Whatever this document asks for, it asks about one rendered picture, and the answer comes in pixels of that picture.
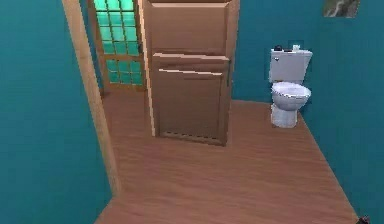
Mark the brown wooden room door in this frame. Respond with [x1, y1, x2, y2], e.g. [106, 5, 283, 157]
[138, 0, 241, 147]

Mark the wooden door frame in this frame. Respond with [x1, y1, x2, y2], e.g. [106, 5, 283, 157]
[61, 0, 122, 198]

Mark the framed wall picture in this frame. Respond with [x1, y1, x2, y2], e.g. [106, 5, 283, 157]
[323, 0, 361, 19]

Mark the white toilet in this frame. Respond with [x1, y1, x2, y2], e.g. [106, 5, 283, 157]
[268, 48, 314, 129]

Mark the wooden door with glass panes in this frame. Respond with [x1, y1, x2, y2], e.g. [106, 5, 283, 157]
[87, 0, 148, 96]

